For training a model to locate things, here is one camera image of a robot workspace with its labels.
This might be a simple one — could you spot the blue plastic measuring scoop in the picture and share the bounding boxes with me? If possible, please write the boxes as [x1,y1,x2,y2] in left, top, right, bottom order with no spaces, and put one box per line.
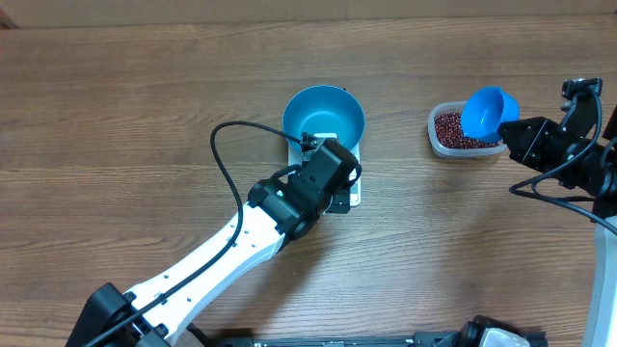
[461,87,520,143]

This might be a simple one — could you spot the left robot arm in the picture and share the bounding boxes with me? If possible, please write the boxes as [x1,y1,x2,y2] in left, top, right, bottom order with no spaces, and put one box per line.
[67,134,362,346]

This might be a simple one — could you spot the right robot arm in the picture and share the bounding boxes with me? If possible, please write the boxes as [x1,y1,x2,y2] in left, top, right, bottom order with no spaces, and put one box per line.
[498,115,616,346]

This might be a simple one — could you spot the white digital kitchen scale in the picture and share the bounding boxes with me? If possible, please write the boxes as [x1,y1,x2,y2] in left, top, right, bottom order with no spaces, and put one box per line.
[287,133,362,208]

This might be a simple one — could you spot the blue metal bowl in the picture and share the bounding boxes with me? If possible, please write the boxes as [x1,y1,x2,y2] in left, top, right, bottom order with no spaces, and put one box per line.
[282,85,365,149]

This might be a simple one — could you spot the red beans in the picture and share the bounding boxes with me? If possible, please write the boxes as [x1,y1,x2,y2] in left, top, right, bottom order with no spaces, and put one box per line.
[434,113,498,149]

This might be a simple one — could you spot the clear plastic food container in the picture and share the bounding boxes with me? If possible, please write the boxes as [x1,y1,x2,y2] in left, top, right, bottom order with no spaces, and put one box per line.
[427,101,506,159]

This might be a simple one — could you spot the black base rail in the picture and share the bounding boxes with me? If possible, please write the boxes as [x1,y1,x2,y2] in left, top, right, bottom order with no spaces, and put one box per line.
[187,315,549,347]

